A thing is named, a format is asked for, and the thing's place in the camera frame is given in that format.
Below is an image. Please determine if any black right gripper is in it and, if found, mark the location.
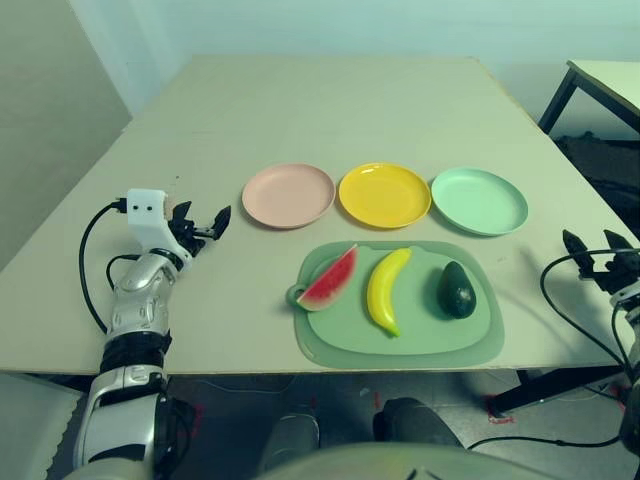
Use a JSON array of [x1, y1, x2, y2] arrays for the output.
[[562, 229, 640, 297]]

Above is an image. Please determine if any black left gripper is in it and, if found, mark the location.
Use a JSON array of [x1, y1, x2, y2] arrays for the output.
[[168, 200, 233, 259]]

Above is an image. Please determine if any watermelon slice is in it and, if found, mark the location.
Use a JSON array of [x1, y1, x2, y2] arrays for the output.
[[296, 243, 360, 312]]

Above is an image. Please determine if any dark green avocado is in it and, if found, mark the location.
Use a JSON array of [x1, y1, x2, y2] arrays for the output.
[[437, 260, 478, 320]]

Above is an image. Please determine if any yellow banana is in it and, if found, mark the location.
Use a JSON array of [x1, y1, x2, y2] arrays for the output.
[[366, 247, 414, 338]]

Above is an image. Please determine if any pink plate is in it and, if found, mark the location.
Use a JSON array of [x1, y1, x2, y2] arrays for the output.
[[241, 162, 336, 231]]

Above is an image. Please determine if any mint green plate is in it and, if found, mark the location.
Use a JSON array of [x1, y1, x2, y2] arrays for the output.
[[430, 167, 530, 237]]

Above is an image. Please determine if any yellow plate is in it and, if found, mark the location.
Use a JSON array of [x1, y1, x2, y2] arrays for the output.
[[338, 161, 433, 230]]

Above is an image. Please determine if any light green cutting board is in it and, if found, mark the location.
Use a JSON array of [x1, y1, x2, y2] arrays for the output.
[[305, 243, 494, 356]]

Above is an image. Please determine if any dark green translucent mat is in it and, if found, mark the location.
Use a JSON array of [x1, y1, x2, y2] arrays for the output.
[[285, 239, 506, 370]]

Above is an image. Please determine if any grey robot left foot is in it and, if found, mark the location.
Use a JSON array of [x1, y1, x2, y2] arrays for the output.
[[259, 412, 321, 471]]

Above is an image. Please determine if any dark robot right foot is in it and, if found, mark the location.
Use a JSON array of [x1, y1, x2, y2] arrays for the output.
[[372, 397, 464, 451]]

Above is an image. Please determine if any white scalloped foam sheet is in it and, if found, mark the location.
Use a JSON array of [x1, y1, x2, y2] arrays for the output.
[[0, 373, 84, 480]]

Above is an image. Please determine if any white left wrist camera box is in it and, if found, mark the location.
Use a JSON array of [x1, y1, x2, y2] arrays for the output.
[[126, 188, 174, 251]]

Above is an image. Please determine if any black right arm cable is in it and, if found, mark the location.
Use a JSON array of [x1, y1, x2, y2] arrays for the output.
[[467, 251, 640, 451]]

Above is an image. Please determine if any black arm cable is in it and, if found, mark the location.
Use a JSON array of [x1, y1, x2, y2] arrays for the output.
[[467, 251, 640, 451], [77, 198, 142, 335]]

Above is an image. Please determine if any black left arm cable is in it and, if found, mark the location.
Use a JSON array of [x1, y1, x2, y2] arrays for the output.
[[77, 198, 142, 335]]

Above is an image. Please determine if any black table leg frame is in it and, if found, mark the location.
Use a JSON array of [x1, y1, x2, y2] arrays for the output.
[[487, 365, 626, 418]]

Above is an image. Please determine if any beige side table black frame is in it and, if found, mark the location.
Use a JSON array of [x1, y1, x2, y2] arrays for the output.
[[538, 59, 640, 136]]

